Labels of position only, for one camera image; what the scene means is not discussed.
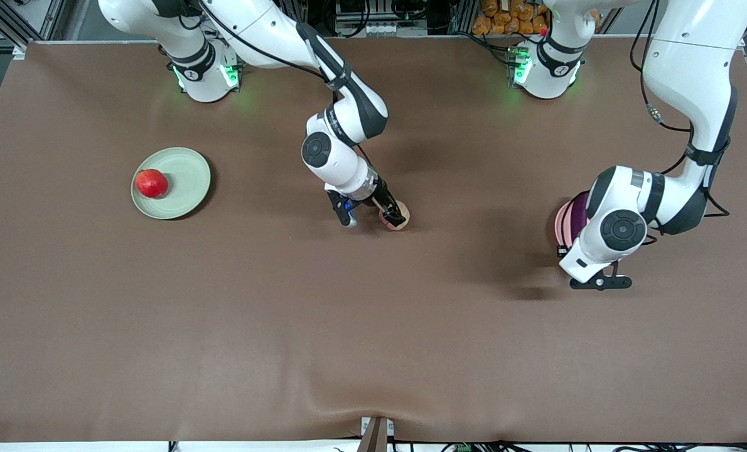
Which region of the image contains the bag of orange fruit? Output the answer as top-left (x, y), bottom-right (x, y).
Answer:
top-left (472, 0), bottom-right (550, 36)

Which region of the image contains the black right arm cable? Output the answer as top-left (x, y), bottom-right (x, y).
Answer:
top-left (160, 0), bottom-right (374, 183)

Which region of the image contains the brown table cover sheet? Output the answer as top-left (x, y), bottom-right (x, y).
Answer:
top-left (0, 35), bottom-right (747, 443)

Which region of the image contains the pale green round plate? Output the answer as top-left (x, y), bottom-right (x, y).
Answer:
top-left (131, 147), bottom-right (212, 220)

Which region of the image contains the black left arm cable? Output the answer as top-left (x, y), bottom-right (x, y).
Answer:
top-left (630, 0), bottom-right (732, 220)

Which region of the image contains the grey metal equipment rack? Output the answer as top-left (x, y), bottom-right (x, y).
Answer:
top-left (335, 0), bottom-right (426, 37)

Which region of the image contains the metal table edge bracket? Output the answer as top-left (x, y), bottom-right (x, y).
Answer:
top-left (358, 416), bottom-right (394, 452)

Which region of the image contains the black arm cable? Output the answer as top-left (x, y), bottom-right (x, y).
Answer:
top-left (160, 0), bottom-right (374, 183)
top-left (630, 0), bottom-right (732, 220)

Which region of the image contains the yellow pink peach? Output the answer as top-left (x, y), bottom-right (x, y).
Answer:
top-left (378, 200), bottom-right (411, 232)

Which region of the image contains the long purple eggplant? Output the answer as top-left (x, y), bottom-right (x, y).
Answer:
top-left (564, 192), bottom-right (594, 249)

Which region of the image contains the red round apple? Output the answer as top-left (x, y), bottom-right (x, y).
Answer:
top-left (134, 168), bottom-right (169, 200)

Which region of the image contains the pink round plate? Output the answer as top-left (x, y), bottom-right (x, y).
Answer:
top-left (554, 191), bottom-right (591, 249)

